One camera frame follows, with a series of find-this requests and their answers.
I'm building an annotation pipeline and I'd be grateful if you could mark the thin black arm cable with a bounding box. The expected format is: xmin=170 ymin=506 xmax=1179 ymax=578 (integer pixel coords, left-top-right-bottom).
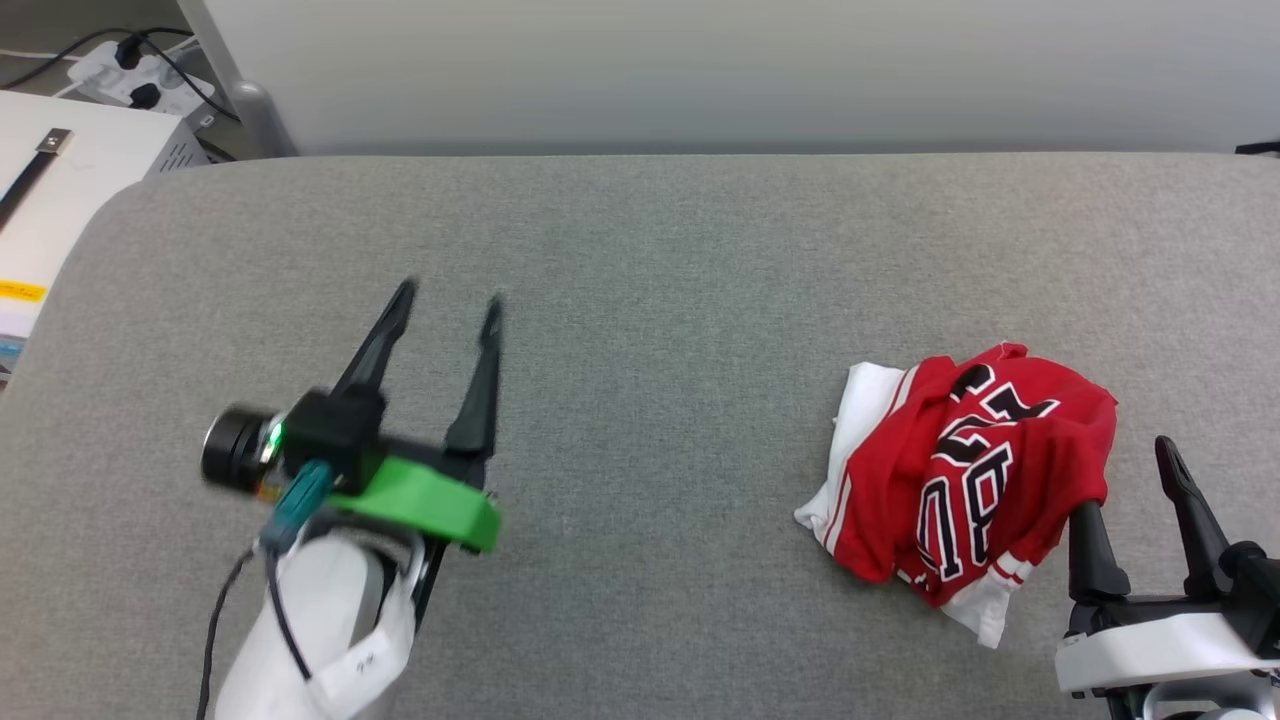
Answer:
xmin=194 ymin=546 xmax=257 ymax=720

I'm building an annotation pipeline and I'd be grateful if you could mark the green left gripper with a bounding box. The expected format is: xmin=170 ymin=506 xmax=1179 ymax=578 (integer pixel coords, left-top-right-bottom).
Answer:
xmin=325 ymin=279 xmax=505 ymax=556

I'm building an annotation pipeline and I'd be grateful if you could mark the red and white jersey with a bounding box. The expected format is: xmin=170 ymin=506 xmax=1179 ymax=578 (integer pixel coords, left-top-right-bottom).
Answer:
xmin=794 ymin=342 xmax=1120 ymax=650

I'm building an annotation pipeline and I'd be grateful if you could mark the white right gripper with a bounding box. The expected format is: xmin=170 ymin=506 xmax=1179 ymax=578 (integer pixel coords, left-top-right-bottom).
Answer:
xmin=1054 ymin=435 xmax=1280 ymax=699

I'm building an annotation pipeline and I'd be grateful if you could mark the black power cable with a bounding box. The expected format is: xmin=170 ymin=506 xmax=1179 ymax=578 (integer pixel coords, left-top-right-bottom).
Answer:
xmin=0 ymin=27 xmax=243 ymax=124

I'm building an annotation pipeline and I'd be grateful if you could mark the black strap carry handle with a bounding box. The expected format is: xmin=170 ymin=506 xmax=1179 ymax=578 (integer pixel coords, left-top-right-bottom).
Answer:
xmin=0 ymin=127 xmax=74 ymax=234

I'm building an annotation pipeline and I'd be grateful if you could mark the teal plug left camera cable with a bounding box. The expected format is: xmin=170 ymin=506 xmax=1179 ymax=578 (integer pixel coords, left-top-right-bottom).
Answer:
xmin=257 ymin=460 xmax=334 ymax=683

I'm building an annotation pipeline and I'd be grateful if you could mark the white power strip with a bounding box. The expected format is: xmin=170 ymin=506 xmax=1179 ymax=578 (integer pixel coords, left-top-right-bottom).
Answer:
xmin=64 ymin=40 xmax=217 ymax=120

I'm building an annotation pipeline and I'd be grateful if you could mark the black cylindrical left gripper motor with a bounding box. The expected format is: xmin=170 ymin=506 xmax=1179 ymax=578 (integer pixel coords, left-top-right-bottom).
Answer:
xmin=200 ymin=403 xmax=287 ymax=494

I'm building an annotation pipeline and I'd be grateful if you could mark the white metal equipment box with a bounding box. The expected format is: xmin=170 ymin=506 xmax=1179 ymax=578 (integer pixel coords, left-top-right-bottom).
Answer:
xmin=0 ymin=90 xmax=212 ymax=389

